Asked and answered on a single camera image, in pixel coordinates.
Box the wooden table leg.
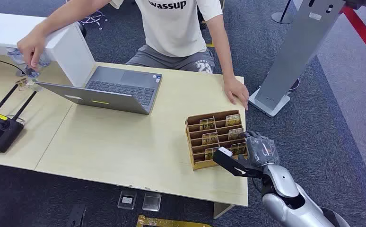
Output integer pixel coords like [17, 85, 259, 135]
[213, 202, 235, 220]

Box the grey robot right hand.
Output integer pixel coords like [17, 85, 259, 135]
[243, 131, 280, 168]

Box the person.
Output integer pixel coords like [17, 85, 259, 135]
[17, 0, 250, 111]

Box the stanchion post with base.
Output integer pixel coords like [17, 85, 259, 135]
[271, 0, 294, 25]

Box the golden patterned card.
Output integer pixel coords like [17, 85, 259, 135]
[201, 132, 219, 145]
[204, 147, 218, 161]
[225, 114, 242, 127]
[230, 142, 247, 156]
[199, 117, 217, 131]
[227, 128, 245, 141]

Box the clear plastic water bottle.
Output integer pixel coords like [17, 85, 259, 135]
[6, 47, 51, 79]

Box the yellow floor plate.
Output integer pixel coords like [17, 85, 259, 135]
[135, 214, 214, 227]

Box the white desk cabinet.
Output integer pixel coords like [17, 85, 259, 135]
[0, 12, 96, 87]

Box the black thin cable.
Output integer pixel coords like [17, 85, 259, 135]
[0, 52, 26, 75]

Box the small clear card stand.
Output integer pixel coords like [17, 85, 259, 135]
[15, 78, 44, 93]

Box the office chair wheel base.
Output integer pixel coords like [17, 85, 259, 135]
[77, 9, 108, 31]

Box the wooden slotted card holder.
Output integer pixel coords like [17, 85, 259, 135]
[184, 109, 249, 171]

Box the grey kiosk stand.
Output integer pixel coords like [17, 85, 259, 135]
[248, 0, 347, 118]

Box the red barrier belt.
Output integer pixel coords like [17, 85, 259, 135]
[340, 5, 366, 69]

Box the grey open laptop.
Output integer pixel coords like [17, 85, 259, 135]
[35, 66, 163, 115]

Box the black floor bracket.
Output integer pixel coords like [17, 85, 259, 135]
[65, 203, 88, 227]

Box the person's right hand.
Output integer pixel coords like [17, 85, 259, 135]
[17, 28, 48, 71]

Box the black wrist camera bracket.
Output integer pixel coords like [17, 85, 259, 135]
[212, 147, 266, 180]

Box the person's left hand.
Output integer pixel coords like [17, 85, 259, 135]
[223, 76, 250, 111]

